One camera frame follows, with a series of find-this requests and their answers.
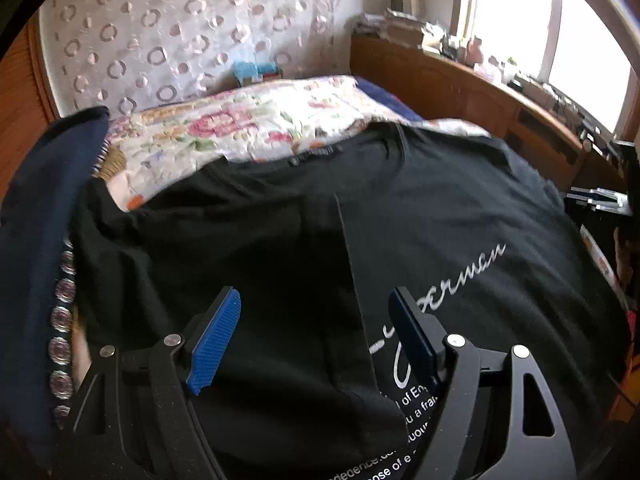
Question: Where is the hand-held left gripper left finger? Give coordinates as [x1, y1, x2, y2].
[50, 286, 242, 480]

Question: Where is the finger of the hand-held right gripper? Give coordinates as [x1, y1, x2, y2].
[566, 186, 633, 217]

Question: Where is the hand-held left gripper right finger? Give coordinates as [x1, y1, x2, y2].
[389, 287, 578, 480]

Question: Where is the black printed t-shirt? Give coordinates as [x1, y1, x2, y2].
[70, 121, 628, 480]

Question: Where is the orange dotted bedsheet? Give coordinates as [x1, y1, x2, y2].
[70, 162, 633, 406]

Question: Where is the window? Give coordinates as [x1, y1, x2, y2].
[450, 0, 640, 137]

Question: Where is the wooden side cabinet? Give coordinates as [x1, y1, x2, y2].
[349, 35, 628, 195]

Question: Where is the navy folded blanket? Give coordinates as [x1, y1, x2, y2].
[0, 106, 112, 467]

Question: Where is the floral quilt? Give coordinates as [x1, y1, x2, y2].
[97, 75, 493, 211]

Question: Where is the blue bed sheet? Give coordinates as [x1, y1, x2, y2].
[356, 76, 427, 124]

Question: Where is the stack of books and papers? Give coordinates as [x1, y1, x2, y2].
[354, 6, 452, 52]

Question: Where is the blue tissue box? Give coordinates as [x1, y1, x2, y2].
[233, 61, 282, 87]

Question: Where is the wooden wardrobe panel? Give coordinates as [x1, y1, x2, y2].
[0, 14, 62, 202]

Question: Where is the circle-patterned wall cloth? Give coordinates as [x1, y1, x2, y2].
[37, 0, 353, 122]

